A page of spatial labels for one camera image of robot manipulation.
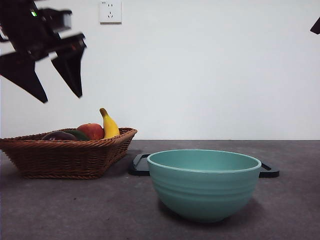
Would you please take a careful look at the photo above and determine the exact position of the dark purple plum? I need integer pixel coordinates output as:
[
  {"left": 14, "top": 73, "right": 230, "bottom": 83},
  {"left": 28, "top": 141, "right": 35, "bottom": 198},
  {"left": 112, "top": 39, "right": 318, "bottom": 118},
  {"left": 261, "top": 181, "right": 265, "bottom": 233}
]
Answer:
[{"left": 41, "top": 130, "right": 79, "bottom": 141}]

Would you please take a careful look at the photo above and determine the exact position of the teal ribbed bowl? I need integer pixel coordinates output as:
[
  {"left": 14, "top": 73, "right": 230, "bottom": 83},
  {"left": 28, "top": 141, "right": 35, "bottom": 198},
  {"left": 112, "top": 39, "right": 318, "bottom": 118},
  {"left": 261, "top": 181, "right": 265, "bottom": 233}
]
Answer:
[{"left": 146, "top": 149, "right": 262, "bottom": 223}]

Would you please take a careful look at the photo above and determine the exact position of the red apple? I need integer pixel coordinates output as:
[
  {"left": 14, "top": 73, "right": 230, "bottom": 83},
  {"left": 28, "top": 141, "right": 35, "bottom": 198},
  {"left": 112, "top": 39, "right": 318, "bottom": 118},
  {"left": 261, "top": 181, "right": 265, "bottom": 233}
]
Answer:
[{"left": 76, "top": 122, "right": 105, "bottom": 141}]

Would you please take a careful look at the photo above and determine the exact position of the green mango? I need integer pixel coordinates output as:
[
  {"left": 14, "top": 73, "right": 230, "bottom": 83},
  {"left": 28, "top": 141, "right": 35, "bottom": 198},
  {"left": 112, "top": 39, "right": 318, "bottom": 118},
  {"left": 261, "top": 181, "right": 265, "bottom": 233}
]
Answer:
[{"left": 63, "top": 129, "right": 90, "bottom": 141}]

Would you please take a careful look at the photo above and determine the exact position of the yellow banana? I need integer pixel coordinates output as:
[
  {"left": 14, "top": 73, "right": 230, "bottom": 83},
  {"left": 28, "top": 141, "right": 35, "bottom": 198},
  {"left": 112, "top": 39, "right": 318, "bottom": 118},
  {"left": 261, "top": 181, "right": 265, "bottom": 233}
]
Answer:
[{"left": 99, "top": 107, "right": 121, "bottom": 140}]

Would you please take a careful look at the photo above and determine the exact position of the brown wicker basket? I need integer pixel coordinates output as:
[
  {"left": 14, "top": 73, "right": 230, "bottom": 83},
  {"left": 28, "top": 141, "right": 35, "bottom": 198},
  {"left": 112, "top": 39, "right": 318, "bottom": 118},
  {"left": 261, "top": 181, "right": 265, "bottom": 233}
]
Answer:
[{"left": 0, "top": 127, "right": 138, "bottom": 180}]

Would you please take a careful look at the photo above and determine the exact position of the black rectangular tray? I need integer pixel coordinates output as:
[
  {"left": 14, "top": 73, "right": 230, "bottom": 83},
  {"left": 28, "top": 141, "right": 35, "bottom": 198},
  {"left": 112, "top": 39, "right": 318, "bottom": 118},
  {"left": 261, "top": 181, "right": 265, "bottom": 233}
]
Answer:
[{"left": 128, "top": 153, "right": 280, "bottom": 179}]

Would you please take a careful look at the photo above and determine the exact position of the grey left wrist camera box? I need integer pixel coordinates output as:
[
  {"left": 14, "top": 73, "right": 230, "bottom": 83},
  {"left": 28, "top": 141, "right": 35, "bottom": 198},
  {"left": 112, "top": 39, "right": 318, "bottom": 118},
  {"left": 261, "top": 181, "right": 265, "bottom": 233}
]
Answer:
[{"left": 38, "top": 8, "right": 73, "bottom": 32}]

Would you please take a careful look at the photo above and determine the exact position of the white wall socket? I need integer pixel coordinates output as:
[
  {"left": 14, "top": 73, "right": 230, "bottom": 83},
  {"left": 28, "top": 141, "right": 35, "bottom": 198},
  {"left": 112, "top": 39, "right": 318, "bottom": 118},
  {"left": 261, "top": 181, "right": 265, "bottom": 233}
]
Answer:
[{"left": 99, "top": 1, "right": 123, "bottom": 25}]

